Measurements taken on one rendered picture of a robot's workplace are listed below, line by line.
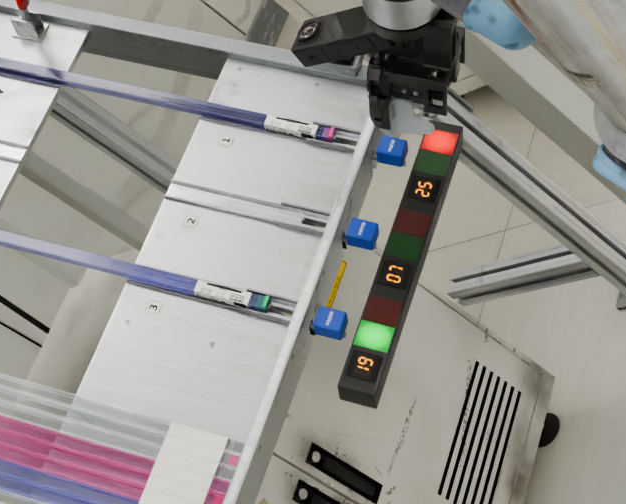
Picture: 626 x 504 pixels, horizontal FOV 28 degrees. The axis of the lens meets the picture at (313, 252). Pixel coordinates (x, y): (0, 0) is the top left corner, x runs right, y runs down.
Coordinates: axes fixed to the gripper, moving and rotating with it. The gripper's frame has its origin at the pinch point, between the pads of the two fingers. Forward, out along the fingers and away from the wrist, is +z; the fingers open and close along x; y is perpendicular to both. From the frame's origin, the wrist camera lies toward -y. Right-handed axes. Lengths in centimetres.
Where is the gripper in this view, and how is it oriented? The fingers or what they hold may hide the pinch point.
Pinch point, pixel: (390, 125)
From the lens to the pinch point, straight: 133.0
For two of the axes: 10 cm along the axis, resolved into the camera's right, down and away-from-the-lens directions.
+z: 1.0, 5.0, 8.6
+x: 3.1, -8.4, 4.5
